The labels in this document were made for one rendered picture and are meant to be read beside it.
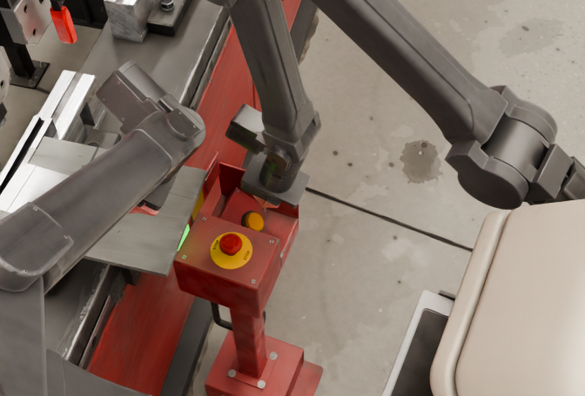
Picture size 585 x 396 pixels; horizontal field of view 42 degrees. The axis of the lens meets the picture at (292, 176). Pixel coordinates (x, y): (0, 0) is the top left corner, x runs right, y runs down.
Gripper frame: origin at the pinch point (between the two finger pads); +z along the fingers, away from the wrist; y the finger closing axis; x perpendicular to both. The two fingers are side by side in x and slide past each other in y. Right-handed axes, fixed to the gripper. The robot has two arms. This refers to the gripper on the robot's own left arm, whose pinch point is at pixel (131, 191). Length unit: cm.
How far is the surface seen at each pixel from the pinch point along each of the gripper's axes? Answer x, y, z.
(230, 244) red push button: 20.5, -9.6, 18.1
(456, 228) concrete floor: 97, -76, 68
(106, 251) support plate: 1.2, 6.2, 7.2
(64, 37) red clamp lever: -17.7, -15.6, -1.7
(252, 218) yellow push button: 24.5, -19.9, 24.8
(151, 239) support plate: 5.8, 2.8, 4.6
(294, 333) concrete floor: 65, -31, 86
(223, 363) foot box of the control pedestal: 47, -14, 82
